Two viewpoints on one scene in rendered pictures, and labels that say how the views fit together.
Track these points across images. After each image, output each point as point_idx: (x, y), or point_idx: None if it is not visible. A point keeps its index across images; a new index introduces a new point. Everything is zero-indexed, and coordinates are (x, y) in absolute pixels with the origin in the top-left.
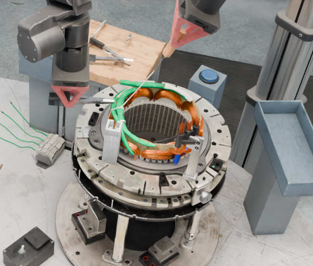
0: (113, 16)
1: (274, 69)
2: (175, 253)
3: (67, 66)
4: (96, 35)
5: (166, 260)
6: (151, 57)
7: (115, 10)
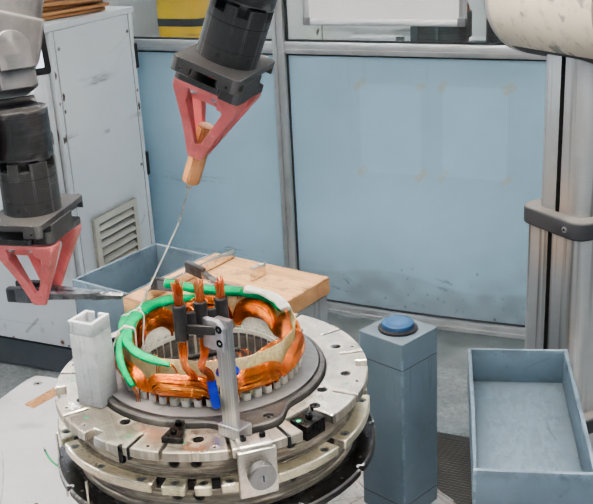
0: (438, 400)
1: (542, 320)
2: None
3: (11, 204)
4: (206, 265)
5: None
6: (290, 292)
7: (442, 392)
